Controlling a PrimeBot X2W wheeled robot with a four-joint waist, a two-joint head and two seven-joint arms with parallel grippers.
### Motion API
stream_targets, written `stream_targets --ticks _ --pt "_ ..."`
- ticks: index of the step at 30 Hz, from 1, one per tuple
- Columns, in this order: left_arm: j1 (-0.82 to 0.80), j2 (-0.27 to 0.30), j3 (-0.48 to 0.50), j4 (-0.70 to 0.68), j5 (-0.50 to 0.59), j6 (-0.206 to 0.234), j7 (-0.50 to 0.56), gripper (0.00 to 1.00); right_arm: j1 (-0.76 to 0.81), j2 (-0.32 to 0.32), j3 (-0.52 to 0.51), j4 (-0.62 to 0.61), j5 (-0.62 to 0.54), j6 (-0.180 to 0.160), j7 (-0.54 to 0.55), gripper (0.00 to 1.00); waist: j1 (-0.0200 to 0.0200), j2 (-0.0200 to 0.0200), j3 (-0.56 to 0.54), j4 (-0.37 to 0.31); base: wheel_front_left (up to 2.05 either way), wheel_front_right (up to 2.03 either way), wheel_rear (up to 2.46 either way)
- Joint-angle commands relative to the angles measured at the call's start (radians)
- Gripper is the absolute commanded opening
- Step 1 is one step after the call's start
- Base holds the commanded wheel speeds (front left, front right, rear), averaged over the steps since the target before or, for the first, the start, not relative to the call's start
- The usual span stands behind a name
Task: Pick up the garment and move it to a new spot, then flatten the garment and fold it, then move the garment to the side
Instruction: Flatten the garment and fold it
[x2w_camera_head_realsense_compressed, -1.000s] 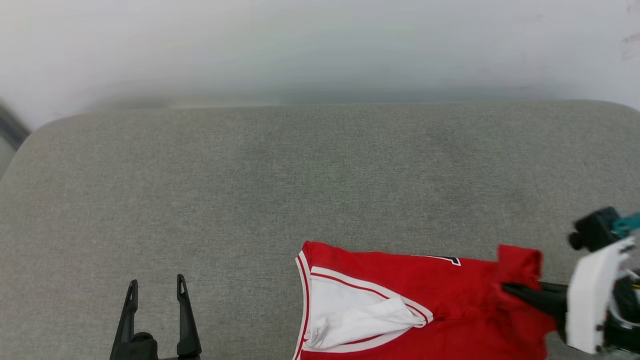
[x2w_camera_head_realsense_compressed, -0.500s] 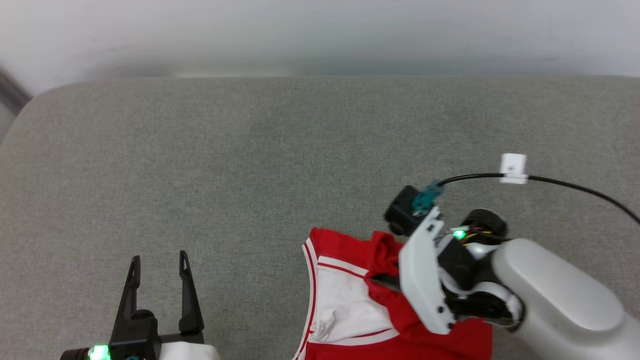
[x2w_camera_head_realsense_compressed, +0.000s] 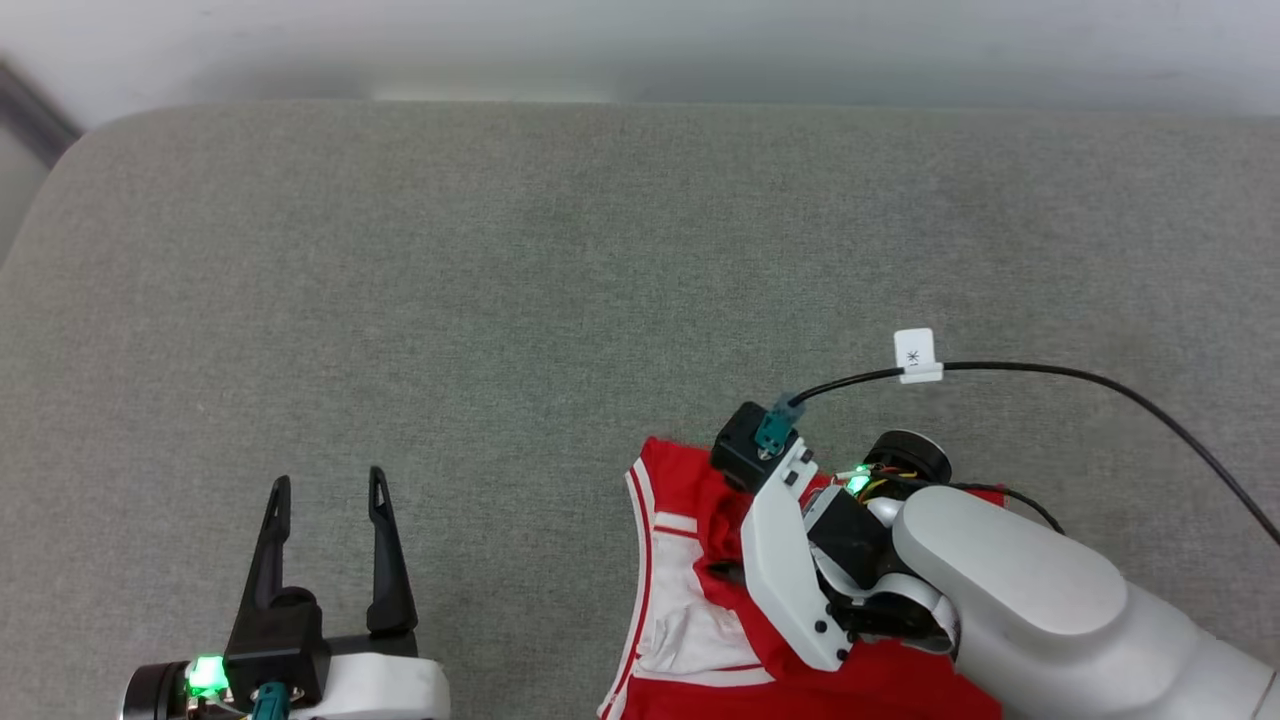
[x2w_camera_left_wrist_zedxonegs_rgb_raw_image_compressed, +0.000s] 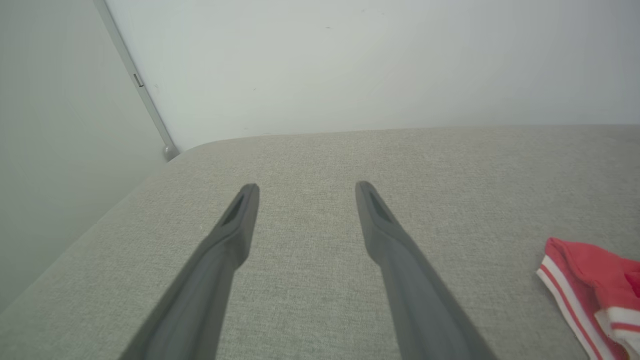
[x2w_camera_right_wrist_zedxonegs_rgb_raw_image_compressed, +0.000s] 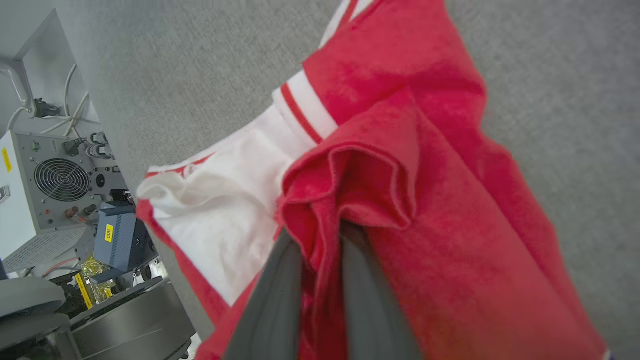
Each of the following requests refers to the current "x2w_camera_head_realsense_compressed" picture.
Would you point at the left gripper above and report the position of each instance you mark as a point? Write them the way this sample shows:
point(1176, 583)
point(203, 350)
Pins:
point(165, 692)

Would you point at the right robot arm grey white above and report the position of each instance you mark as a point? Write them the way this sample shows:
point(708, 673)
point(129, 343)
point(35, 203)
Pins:
point(1050, 610)

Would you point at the red and white sports shirt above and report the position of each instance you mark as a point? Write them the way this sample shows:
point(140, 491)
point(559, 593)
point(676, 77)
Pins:
point(690, 620)

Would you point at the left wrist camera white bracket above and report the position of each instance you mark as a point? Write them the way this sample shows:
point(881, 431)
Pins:
point(290, 650)

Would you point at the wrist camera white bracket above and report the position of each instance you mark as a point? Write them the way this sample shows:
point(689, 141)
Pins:
point(785, 560)
point(290, 650)

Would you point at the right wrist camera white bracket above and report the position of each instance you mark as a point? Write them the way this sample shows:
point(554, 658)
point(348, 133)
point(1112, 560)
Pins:
point(785, 560)

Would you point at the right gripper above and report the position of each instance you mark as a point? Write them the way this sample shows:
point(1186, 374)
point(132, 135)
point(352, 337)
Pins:
point(850, 545)

